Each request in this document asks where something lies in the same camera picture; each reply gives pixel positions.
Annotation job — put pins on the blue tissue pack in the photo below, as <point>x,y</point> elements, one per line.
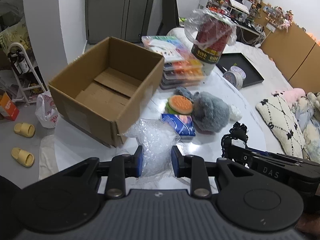
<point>182,124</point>

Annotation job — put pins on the red cup with plastic bag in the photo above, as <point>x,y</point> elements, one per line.
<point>209,32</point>

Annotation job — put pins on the dark wine bottle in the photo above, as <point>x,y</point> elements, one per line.
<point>22,62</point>

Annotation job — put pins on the yellow slipper far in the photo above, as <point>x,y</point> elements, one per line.
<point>24,129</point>

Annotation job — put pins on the black tray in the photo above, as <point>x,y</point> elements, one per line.
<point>253,77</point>

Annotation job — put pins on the black scrunchie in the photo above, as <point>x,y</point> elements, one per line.
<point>237,133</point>

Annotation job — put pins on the brown cardboard box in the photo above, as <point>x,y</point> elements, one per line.
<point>106,89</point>

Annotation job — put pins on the orange carton on floor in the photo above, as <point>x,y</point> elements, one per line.
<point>7,108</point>

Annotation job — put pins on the white printed plastic bag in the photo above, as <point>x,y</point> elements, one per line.
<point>46,110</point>

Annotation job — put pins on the round white tin upright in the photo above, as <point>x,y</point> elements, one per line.
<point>238,70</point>

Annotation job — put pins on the white black patterned pillow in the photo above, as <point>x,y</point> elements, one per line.
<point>283,124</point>

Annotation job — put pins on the white soft packet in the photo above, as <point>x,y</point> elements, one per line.
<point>234,113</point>

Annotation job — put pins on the white desk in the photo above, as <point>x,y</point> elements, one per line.
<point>238,14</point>

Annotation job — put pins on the white metal rack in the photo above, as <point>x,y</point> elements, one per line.
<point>29,84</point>

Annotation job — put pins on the white cloth on organizer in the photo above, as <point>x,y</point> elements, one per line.
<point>162,47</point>

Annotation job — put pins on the grey door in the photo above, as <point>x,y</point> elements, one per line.
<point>124,19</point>

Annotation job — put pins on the clear bubble wrap bag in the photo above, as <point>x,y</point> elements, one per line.
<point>156,138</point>

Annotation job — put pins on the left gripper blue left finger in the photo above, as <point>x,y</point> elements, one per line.
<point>118,169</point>

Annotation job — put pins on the colourful bead organizer boxes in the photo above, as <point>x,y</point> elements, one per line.
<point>180,69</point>

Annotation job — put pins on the grey plush toy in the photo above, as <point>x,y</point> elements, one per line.
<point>210,113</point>

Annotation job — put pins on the burger plush toy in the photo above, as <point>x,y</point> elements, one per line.
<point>178,104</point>

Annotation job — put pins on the black chair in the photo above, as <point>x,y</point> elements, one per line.
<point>170,18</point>

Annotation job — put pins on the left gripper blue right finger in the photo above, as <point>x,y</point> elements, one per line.
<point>192,167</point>

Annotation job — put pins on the round white tin lying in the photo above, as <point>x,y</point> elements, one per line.
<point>234,78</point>

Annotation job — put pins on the pink plush toy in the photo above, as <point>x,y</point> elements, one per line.
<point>290,96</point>

